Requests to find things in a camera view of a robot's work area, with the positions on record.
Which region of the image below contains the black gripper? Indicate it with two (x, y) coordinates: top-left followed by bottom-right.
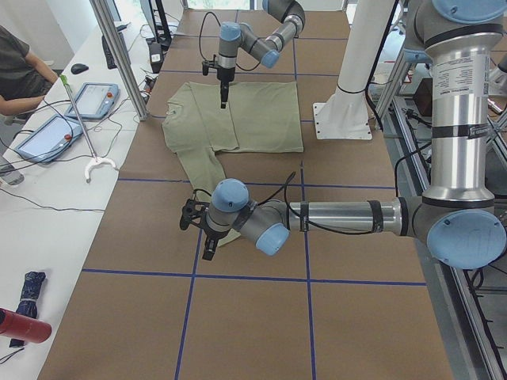
(216, 66), (235, 109)
(201, 221), (230, 260)

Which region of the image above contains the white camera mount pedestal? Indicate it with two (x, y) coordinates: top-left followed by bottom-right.
(314, 0), (397, 140)

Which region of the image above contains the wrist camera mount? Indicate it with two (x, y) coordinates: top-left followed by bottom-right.
(202, 55), (219, 76)
(179, 199), (209, 230)

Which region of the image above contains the folded dark blue umbrella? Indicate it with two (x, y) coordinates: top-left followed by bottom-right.
(15, 272), (46, 338)

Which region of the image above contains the near teach pendant tablet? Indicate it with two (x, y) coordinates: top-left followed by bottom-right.
(14, 116), (82, 163)

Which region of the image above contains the black computer mouse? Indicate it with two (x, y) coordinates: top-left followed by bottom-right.
(71, 63), (89, 74)

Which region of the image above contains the white reacher grabber stick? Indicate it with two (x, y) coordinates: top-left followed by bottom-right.
(59, 74), (118, 184)

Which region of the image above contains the teach pendant tablet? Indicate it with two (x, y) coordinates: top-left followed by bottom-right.
(69, 82), (120, 121)
(14, 116), (82, 163)

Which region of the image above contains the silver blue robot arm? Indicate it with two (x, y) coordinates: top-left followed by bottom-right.
(203, 1), (306, 108)
(200, 1), (506, 269)

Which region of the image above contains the aluminium frame post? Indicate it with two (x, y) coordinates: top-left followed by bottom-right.
(90, 0), (148, 121)

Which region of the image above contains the seated person in background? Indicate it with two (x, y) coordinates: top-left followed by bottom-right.
(1, 26), (59, 116)

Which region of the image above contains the red cylindrical bottle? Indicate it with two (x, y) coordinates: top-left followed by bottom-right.
(1, 304), (52, 344)

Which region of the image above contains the far teach pendant tablet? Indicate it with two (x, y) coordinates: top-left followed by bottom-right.
(69, 82), (120, 121)

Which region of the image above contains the olive green long-sleeve shirt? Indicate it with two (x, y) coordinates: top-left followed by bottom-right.
(161, 80), (305, 249)

